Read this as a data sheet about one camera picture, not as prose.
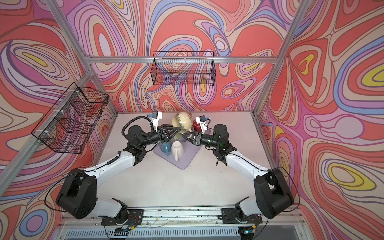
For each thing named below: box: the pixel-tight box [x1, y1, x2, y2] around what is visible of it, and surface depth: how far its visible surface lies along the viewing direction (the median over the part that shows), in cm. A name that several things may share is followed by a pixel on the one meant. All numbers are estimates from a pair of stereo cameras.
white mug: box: [171, 140, 185, 162], surface depth 91 cm
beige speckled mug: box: [171, 111, 194, 139], surface depth 71 cm
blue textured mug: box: [159, 141, 172, 156], surface depth 93 cm
